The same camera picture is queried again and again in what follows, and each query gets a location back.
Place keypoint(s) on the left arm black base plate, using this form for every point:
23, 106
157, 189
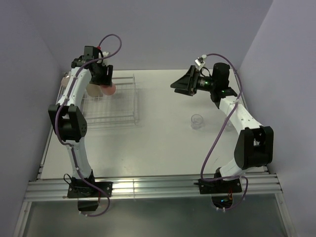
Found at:
83, 190

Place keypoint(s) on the red plastic cup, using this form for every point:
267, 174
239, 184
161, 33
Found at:
108, 89

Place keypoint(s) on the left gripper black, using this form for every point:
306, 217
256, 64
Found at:
106, 80

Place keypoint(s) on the aluminium mounting rail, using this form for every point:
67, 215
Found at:
128, 172

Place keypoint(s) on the clear glass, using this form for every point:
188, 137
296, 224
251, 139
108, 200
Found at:
229, 126
196, 121

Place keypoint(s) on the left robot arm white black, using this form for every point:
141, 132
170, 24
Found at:
68, 122

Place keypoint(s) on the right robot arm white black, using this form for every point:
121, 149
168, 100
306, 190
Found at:
254, 147

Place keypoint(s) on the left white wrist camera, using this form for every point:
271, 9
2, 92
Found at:
102, 54

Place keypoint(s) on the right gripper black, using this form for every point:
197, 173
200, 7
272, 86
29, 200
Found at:
187, 85

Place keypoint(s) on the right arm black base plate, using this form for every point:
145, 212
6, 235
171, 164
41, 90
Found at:
220, 185

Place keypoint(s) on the clear acrylic dish rack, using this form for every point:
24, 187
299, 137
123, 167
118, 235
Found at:
117, 110

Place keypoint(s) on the pink ceramic mug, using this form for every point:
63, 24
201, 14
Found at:
65, 81

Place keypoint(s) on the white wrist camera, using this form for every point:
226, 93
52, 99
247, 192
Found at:
200, 62
102, 54

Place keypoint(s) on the beige plastic cup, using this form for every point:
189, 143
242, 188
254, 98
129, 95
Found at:
94, 90

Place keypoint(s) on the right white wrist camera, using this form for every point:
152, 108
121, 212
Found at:
200, 62

